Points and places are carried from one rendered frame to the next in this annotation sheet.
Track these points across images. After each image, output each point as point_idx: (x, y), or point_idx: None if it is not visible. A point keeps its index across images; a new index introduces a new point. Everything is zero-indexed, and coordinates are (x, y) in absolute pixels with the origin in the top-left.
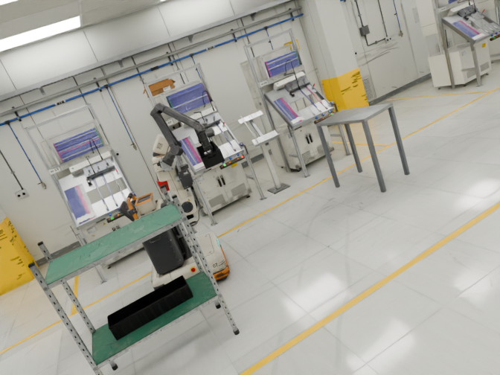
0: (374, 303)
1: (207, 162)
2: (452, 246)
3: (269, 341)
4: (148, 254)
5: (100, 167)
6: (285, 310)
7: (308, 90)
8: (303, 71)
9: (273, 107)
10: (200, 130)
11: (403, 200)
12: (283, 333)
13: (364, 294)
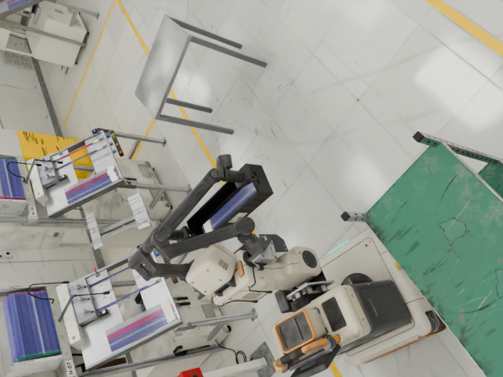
0: (480, 4)
1: (264, 188)
2: None
3: None
4: (391, 325)
5: None
6: (479, 113)
7: (61, 158)
8: (25, 161)
9: (78, 206)
10: (221, 172)
11: (291, 34)
12: None
13: (461, 22)
